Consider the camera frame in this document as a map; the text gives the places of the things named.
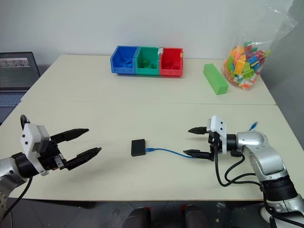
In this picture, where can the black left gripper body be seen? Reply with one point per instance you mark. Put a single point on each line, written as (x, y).
(51, 158)

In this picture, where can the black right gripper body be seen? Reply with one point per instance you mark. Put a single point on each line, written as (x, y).
(216, 145)

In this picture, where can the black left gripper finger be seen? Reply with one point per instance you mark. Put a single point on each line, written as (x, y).
(71, 134)
(83, 158)

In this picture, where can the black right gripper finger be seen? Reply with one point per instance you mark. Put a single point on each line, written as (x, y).
(197, 154)
(198, 130)

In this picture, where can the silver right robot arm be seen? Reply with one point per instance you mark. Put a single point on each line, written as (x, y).
(266, 154)

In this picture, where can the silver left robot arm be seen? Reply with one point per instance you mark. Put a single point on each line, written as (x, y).
(8, 169)

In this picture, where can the small black box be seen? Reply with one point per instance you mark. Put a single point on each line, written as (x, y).
(138, 147)

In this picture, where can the long green block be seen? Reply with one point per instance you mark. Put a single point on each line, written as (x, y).
(215, 78)

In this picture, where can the red plastic storage bin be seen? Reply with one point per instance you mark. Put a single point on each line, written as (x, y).
(171, 61)

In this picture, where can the clear bag of toy bricks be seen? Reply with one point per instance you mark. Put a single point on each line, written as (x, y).
(242, 66)

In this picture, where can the green toy brick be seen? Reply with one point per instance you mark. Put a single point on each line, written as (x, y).
(144, 63)
(154, 65)

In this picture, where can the dark rounded shape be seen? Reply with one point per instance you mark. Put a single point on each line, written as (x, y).
(140, 218)

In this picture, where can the grey laptop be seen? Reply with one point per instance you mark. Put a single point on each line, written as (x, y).
(14, 71)

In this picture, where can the green plastic storage bin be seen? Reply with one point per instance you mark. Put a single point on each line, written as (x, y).
(147, 59)

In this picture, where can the blue toy brick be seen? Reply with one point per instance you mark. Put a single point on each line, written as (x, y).
(126, 63)

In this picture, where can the blue plastic storage bin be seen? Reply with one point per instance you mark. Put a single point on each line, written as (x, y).
(123, 59)

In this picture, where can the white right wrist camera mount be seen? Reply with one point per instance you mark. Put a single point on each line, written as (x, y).
(217, 124)

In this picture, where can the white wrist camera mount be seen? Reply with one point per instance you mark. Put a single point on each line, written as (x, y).
(217, 124)
(29, 139)

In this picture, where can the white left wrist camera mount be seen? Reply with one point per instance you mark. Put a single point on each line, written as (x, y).
(29, 139)

